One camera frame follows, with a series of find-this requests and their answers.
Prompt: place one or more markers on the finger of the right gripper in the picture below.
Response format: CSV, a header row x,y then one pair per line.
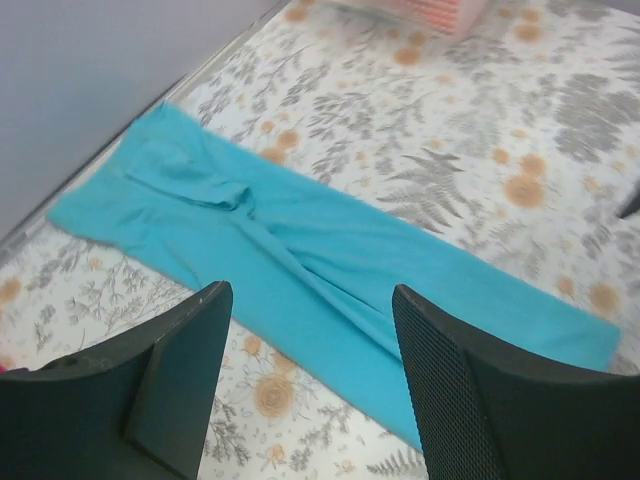
x,y
631,205

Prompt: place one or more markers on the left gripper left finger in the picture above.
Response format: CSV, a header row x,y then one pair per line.
x,y
136,406

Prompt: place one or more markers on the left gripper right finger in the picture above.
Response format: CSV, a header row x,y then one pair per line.
x,y
486,409

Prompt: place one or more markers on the turquoise t shirt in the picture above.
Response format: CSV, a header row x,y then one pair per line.
x,y
312,269

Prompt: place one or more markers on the white plastic basket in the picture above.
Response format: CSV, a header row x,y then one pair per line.
x,y
477,6

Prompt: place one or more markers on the orange t shirt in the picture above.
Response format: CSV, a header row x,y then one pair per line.
x,y
449,17

